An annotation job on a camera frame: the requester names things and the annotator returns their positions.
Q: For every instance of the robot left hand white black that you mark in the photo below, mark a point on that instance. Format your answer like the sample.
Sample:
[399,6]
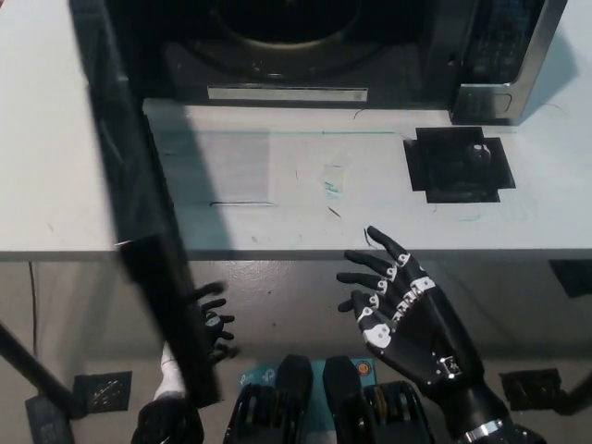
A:
[215,319]

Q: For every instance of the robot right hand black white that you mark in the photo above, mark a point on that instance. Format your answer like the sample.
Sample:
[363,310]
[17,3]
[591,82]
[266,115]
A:
[416,333]

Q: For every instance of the robot right black body block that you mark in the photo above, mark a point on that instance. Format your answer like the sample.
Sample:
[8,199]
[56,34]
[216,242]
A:
[365,411]

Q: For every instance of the robot black body block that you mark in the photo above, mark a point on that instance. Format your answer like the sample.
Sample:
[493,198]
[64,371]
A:
[270,411]
[365,411]

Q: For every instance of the robot left black body block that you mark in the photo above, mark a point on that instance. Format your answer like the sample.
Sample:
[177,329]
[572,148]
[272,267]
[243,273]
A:
[270,411]

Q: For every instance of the glass microwave turntable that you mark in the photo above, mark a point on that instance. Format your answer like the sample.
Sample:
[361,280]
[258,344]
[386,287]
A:
[282,28]

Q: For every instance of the black tape floor patch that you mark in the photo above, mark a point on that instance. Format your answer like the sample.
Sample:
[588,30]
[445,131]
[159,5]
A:
[104,392]
[532,390]

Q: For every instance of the black tape patch on table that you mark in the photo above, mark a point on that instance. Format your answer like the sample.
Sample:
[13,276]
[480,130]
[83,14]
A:
[455,178]

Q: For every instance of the dark object under table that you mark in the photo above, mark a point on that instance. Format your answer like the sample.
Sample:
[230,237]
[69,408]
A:
[573,277]

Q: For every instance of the black stand leg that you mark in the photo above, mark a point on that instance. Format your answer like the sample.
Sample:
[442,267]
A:
[578,400]

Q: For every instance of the small clear plastic scrap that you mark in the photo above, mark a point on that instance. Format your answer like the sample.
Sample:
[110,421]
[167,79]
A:
[334,178]

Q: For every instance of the black stand pole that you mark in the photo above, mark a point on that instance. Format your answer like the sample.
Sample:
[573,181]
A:
[37,367]

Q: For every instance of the black stand base plate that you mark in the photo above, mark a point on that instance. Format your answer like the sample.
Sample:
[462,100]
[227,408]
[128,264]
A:
[48,423]

